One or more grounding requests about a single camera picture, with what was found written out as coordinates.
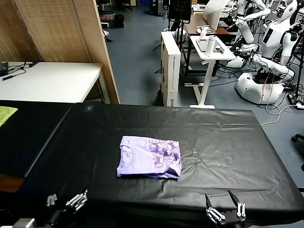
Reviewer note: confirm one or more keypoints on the purple t-shirt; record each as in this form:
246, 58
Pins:
147, 158

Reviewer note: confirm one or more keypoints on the small white desk device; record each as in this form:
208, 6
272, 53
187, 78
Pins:
202, 33

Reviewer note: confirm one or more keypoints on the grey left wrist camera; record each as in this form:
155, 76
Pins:
23, 223

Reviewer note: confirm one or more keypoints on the tall white cardboard box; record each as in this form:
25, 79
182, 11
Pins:
172, 71

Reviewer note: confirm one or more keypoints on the black chair wheel base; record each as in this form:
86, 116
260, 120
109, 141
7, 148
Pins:
299, 140

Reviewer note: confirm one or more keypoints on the white humanoid robot black shoulders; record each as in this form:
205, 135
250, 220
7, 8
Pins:
273, 40

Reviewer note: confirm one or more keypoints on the white curved panel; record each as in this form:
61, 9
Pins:
212, 14

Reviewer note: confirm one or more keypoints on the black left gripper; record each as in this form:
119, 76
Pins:
59, 213

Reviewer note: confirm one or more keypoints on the wooden partition screen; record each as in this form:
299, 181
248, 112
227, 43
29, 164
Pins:
59, 28

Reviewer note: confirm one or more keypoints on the glossy black table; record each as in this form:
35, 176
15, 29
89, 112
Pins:
28, 137

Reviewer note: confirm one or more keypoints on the brown desk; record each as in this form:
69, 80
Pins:
193, 26

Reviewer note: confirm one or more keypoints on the white table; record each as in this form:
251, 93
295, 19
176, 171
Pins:
52, 80

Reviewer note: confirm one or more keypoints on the yellow-green cloth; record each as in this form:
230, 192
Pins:
6, 114

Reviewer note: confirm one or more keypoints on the power strip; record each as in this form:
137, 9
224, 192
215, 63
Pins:
291, 97

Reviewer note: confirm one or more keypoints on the white humanoid robot raised arm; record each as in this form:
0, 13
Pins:
247, 33

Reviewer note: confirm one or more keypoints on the white standing side desk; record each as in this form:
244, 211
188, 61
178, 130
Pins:
223, 55

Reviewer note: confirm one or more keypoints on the grey tablet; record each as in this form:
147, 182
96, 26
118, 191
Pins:
201, 45

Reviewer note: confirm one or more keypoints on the black bar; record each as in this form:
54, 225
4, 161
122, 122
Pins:
9, 77

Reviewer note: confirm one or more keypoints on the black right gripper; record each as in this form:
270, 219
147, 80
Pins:
230, 218

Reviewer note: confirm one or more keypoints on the black screen on tripod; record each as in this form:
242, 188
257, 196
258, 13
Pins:
179, 10

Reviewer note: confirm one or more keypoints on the black trash bin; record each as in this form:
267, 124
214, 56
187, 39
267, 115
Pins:
119, 20

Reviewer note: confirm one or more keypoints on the white drink bottle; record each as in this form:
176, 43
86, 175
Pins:
210, 46

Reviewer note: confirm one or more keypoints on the small white floor object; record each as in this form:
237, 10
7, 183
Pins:
106, 34

